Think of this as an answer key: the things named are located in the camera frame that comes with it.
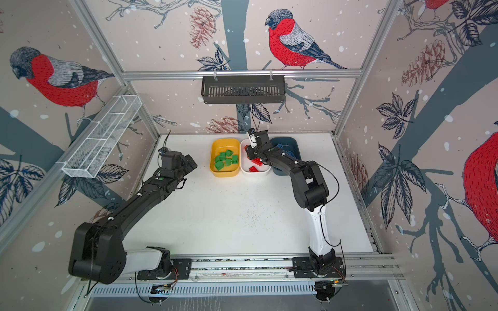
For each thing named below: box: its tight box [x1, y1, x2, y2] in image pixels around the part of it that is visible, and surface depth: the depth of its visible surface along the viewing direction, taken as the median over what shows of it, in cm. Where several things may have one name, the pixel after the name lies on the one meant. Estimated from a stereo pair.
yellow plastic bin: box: [210, 138, 241, 179], surface depth 110 cm
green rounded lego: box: [215, 160, 225, 171], surface depth 107 cm
